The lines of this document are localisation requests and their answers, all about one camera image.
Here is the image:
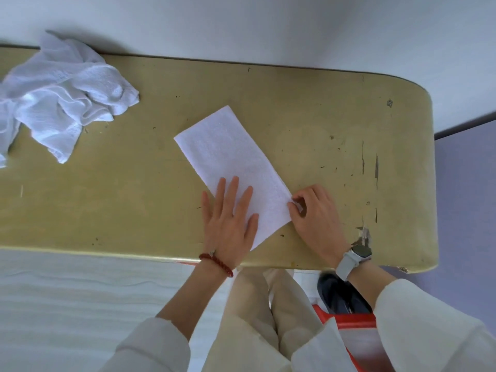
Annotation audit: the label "person's left hand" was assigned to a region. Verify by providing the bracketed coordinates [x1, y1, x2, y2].
[201, 176, 259, 268]

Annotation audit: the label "person's right hand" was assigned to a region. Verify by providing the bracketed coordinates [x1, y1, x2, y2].
[287, 184, 350, 269]

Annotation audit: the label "white towel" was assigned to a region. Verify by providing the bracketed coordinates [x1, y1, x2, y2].
[0, 31, 140, 169]
[174, 105, 303, 251]

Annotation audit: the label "person's right forearm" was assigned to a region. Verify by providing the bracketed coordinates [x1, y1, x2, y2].
[347, 260, 496, 372]

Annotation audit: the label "person's left forearm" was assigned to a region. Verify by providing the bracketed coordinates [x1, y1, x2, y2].
[100, 263, 233, 372]

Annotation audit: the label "white smartwatch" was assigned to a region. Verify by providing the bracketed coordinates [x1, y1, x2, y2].
[336, 244, 373, 282]

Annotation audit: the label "person's right leg beige trousers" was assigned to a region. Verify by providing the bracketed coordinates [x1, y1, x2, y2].
[265, 269, 349, 372]

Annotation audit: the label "person's leg beige trousers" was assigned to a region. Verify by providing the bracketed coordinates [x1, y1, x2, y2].
[201, 267, 280, 372]
[265, 269, 349, 372]

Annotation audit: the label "dark shoe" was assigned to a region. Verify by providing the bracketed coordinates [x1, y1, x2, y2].
[317, 272, 373, 315]

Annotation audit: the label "person's left leg beige trousers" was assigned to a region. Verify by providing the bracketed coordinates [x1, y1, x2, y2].
[201, 267, 280, 372]

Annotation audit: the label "red plastic stool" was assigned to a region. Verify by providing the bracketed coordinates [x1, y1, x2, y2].
[312, 304, 392, 372]

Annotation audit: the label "crumpled white towel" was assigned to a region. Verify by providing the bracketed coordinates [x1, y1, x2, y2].
[0, 31, 140, 169]

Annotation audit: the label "red bead bracelet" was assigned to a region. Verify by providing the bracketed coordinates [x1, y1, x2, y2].
[199, 252, 234, 278]

